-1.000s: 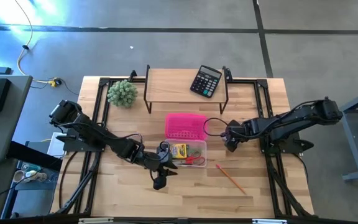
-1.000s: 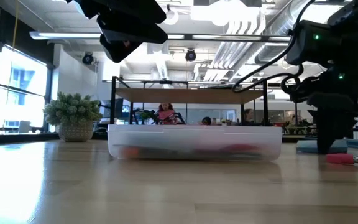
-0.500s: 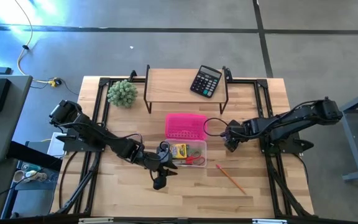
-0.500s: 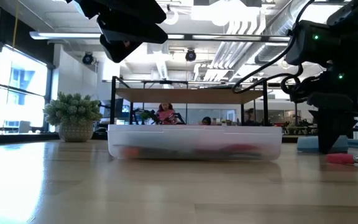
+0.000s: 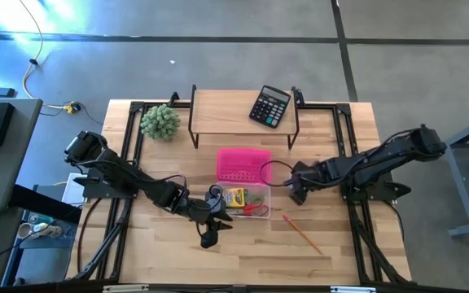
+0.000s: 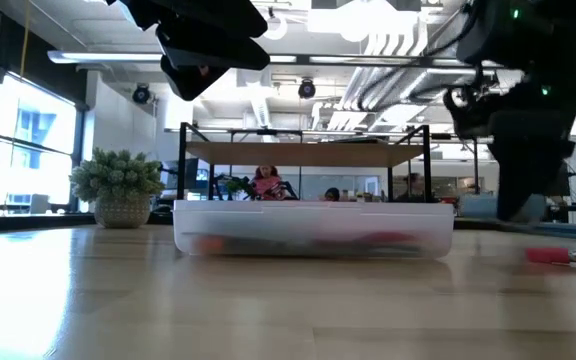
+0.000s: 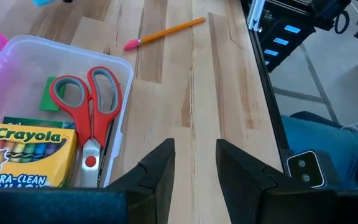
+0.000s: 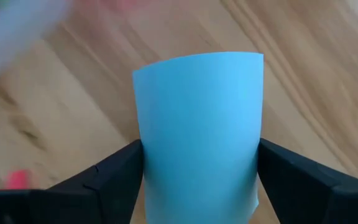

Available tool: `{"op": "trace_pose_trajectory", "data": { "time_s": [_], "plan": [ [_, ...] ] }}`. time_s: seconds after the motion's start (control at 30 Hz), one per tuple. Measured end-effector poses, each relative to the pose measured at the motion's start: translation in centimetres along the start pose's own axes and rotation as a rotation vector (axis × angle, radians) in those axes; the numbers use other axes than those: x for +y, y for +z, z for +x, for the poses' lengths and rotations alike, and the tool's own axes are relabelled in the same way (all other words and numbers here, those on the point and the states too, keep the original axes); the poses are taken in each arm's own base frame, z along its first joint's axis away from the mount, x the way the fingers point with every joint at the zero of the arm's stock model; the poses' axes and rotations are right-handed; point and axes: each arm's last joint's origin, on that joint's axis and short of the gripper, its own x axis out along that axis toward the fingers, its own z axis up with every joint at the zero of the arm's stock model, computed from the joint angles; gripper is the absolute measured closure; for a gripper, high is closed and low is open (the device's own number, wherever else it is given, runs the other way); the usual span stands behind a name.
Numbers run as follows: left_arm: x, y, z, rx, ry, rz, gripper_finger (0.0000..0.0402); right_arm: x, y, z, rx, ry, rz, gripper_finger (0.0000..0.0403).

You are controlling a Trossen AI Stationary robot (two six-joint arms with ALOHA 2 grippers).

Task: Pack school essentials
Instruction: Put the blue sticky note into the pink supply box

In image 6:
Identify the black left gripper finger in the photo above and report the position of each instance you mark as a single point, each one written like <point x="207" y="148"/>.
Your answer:
<point x="218" y="15"/>
<point x="213" y="47"/>

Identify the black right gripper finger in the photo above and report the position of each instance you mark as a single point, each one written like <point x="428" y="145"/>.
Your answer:
<point x="518" y="185"/>

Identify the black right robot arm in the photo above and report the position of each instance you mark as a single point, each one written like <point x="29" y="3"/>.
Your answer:
<point x="543" y="40"/>

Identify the pale blue bulky object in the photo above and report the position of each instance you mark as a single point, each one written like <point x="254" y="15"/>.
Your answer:
<point x="478" y="206"/>

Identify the black ceiling spotlight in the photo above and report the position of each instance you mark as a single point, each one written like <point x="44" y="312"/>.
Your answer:
<point x="141" y="94"/>
<point x="306" y="89"/>

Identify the blue mat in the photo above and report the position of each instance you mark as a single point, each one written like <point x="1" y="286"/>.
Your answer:
<point x="568" y="231"/>

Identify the orange pencil pink eraser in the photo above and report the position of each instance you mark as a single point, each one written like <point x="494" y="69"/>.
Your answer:
<point x="548" y="255"/>

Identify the long ceiling light bar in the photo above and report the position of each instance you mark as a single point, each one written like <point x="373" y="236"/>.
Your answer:
<point x="113" y="56"/>

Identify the person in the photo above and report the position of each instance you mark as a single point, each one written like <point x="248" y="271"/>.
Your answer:
<point x="266" y="185"/>
<point x="333" y="194"/>
<point x="414" y="187"/>

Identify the green plant in patterned pot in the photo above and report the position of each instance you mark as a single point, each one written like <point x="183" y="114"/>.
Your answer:
<point x="118" y="180"/>

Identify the clear pencil box pink lid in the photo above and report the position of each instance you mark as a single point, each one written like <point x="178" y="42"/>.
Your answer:
<point x="318" y="222"/>

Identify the wooden shelf black metal frame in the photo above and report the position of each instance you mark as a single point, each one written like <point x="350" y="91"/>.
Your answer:
<point x="293" y="154"/>

